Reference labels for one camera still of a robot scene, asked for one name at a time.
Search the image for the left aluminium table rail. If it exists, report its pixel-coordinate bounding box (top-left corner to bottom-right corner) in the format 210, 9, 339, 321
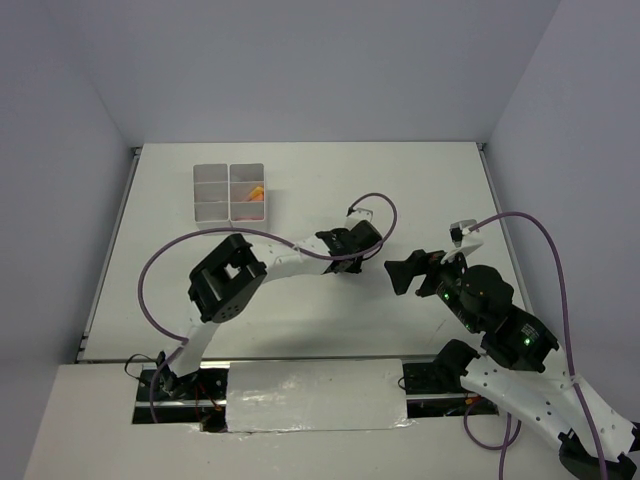
74, 146, 143, 363

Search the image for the orange pink highlighter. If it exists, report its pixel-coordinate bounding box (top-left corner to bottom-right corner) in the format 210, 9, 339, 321
244, 194, 264, 203

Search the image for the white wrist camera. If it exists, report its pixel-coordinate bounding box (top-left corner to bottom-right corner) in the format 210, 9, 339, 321
345, 206, 373, 228
447, 219, 484, 259

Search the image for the aluminium table rail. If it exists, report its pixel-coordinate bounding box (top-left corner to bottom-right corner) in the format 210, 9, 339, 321
74, 146, 143, 363
475, 141, 534, 311

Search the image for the orange capped glue stick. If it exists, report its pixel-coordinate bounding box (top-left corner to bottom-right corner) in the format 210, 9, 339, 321
248, 186, 264, 201

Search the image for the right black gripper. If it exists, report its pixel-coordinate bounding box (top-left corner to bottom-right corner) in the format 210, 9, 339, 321
382, 242, 480, 331

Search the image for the silver foil covered panel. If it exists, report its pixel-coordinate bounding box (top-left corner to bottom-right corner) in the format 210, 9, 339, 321
225, 359, 411, 433

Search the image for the right aluminium table rail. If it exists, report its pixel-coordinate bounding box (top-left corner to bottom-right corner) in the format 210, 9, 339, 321
475, 141, 534, 311

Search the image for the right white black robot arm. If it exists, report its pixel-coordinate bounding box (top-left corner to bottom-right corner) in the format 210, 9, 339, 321
384, 250, 639, 479

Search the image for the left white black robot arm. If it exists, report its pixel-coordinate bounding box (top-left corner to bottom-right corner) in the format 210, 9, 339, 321
153, 219, 382, 399

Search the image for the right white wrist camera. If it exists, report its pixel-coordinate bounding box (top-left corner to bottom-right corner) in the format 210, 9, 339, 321
447, 219, 484, 259

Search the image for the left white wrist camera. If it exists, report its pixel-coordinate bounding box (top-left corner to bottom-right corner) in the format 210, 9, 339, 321
345, 206, 373, 228

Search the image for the right white compartment container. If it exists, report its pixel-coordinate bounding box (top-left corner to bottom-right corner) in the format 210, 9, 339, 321
229, 163, 267, 224

